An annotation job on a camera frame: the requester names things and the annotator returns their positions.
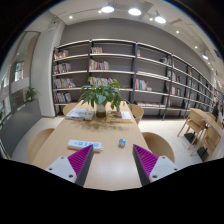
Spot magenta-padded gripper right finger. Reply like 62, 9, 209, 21
132, 144, 181, 187

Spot grey bookshelf unit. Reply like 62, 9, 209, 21
51, 38, 224, 119

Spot ceiling lights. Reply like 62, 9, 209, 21
68, 3, 211, 61

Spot leafy plant in white pot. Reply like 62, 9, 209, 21
78, 75, 132, 119

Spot white power strip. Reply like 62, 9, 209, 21
67, 139, 104, 154

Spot yellow book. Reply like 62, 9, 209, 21
105, 110, 133, 124

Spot wooden side table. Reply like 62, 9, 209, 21
189, 107, 224, 134

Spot small green potted plant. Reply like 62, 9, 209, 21
24, 86, 38, 102

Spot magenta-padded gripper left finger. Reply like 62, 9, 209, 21
45, 144, 95, 187

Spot white book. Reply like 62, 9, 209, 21
65, 107, 96, 121

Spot open-framed wooden chair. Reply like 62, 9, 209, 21
176, 109, 206, 144
190, 125, 223, 158

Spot person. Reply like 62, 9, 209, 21
211, 101, 224, 121

